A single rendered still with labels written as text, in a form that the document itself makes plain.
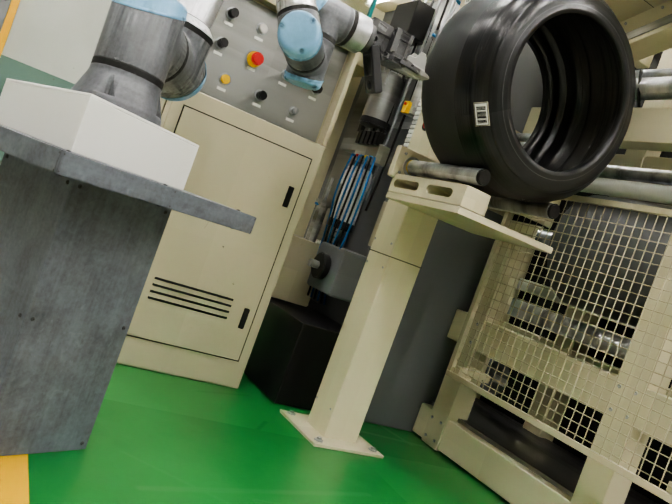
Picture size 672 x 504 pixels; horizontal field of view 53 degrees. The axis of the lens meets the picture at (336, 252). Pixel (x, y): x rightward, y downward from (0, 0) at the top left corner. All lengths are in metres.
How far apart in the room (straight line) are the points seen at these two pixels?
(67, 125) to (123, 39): 0.24
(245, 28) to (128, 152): 1.04
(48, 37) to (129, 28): 9.41
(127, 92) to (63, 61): 9.43
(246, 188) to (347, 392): 0.74
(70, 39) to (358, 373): 9.19
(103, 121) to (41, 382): 0.52
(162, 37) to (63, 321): 0.60
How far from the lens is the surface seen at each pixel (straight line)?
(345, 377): 2.18
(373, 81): 1.71
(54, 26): 10.91
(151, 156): 1.42
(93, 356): 1.51
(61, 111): 1.37
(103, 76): 1.46
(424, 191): 1.94
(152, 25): 1.49
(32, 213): 1.43
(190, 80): 1.67
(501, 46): 1.81
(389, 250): 2.15
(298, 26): 1.47
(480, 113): 1.79
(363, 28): 1.67
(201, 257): 2.27
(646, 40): 2.36
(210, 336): 2.34
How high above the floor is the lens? 0.62
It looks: 1 degrees down
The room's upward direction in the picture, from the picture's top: 20 degrees clockwise
